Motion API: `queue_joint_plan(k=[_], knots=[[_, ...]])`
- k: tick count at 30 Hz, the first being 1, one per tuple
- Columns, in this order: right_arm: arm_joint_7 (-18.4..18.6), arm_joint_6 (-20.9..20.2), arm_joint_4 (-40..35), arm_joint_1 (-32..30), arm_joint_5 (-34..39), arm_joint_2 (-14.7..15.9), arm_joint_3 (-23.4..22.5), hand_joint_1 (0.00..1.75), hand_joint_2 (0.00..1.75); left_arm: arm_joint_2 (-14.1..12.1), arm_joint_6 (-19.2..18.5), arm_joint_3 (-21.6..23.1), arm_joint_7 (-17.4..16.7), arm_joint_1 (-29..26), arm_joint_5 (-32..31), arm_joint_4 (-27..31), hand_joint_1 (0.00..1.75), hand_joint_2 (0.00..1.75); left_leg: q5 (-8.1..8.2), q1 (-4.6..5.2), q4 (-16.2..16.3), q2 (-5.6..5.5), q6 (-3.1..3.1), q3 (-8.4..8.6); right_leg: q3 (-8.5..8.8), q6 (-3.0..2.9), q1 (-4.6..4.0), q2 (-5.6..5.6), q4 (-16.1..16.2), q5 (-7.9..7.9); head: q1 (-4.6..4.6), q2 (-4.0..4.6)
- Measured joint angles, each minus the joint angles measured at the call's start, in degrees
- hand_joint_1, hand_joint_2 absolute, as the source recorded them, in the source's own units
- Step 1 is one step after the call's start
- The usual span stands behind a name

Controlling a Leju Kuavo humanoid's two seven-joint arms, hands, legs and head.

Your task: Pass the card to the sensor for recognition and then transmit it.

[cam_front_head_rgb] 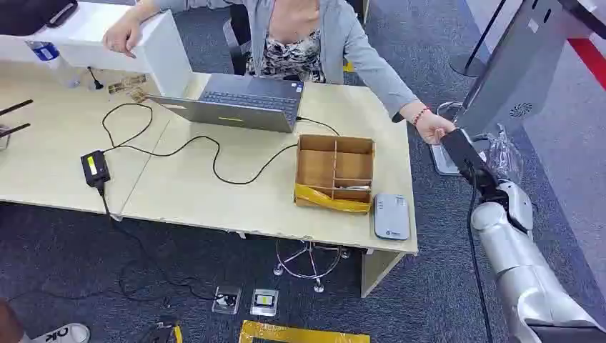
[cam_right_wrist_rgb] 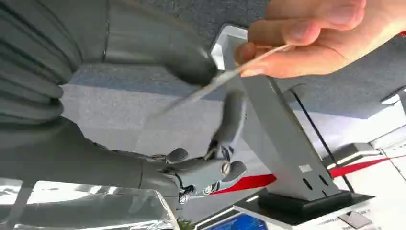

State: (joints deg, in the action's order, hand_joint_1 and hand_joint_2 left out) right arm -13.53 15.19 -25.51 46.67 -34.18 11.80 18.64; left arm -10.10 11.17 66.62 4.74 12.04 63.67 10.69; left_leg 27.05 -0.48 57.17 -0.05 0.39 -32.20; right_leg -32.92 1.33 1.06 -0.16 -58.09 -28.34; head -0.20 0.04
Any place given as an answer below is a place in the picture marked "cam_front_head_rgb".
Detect person's left hand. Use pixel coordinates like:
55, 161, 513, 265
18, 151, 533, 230
416, 109, 457, 146

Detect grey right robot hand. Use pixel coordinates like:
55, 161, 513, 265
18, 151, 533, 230
440, 127, 510, 204

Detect person's right hand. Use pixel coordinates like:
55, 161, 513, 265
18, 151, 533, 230
102, 13, 143, 59

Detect white box shelf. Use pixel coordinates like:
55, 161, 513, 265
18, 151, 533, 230
0, 1, 193, 99

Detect clear plastic wrap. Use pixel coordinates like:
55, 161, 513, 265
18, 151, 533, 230
483, 123, 525, 184

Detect printed cards on desk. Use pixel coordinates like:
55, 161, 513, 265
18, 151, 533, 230
107, 74, 149, 104

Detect small black antenna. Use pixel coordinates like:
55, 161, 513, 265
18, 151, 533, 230
86, 65, 104, 91

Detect clear water bottle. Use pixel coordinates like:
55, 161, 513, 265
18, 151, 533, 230
26, 41, 82, 89

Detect black round stand base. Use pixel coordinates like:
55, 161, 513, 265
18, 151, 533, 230
448, 0, 508, 79

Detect grey kiosk stand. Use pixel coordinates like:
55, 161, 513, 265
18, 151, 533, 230
429, 0, 606, 177

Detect black bag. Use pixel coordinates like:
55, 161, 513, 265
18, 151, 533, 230
0, 0, 79, 37

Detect grey card reader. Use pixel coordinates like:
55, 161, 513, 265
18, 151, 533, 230
373, 192, 412, 242

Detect wooden card box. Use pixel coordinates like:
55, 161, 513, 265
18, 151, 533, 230
294, 134, 377, 215

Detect black rod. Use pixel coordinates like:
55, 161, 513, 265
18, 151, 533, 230
0, 99, 34, 117
0, 122, 31, 139

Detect black power adapter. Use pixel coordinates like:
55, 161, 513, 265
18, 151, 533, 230
79, 149, 111, 189

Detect grey laptop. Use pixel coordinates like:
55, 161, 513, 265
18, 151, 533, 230
146, 72, 305, 134

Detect person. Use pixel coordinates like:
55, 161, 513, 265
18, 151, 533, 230
102, 0, 457, 146

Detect chrome stool base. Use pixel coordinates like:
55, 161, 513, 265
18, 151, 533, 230
273, 239, 352, 294

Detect floor socket with yellow label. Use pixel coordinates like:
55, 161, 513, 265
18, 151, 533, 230
249, 288, 279, 317

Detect floor socket with plug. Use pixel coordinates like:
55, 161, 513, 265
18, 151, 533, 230
212, 284, 242, 316

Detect black yellow floor device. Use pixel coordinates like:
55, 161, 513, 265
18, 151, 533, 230
141, 321, 184, 343

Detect white shoe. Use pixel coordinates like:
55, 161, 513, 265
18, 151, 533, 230
29, 322, 91, 343

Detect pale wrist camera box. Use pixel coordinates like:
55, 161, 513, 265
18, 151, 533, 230
497, 179, 535, 233

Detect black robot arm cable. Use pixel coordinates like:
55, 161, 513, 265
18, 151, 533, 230
465, 161, 495, 343

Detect black laptop power cable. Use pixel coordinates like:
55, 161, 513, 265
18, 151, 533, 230
101, 102, 342, 186

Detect black mains cable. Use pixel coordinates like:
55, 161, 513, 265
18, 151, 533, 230
96, 186, 238, 305

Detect yellow tape floor frame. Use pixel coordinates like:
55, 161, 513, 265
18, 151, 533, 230
238, 319, 372, 343

